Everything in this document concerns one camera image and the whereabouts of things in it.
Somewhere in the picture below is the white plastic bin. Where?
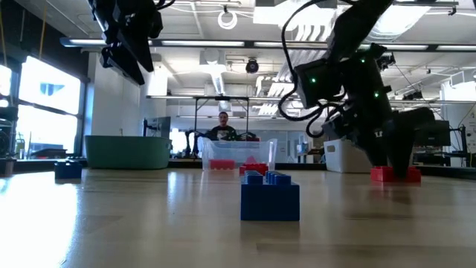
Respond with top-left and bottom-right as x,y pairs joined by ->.
323,138 -> 415,174

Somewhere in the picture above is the person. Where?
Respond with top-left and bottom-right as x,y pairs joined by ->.
209,111 -> 238,141

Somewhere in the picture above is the white coiled cable ring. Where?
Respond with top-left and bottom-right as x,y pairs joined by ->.
217,9 -> 239,31

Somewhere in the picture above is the black computer monitor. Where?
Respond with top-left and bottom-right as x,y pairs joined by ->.
142,115 -> 172,139
412,118 -> 452,148

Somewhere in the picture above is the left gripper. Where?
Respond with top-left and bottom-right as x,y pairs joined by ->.
89,0 -> 164,86

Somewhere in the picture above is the blue toy brick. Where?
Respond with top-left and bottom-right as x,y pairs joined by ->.
54,160 -> 83,180
240,170 -> 300,222

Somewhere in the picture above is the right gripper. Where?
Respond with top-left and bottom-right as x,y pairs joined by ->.
321,103 -> 437,179

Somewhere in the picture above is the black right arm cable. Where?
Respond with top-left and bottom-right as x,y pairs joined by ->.
277,0 -> 347,138

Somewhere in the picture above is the black metal frame stand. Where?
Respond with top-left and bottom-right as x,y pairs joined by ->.
192,95 -> 251,142

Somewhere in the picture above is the long ceiling light strip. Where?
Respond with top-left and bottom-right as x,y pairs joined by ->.
61,36 -> 476,52

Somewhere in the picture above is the clear plastic bin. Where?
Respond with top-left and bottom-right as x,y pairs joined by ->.
196,136 -> 278,171

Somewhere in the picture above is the small red toy brick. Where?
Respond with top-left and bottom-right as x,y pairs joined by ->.
239,162 -> 269,176

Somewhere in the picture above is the green plastic bin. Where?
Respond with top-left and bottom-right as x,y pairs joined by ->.
84,135 -> 173,170

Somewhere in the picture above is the black table frame rail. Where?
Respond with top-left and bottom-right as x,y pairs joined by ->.
169,159 -> 325,172

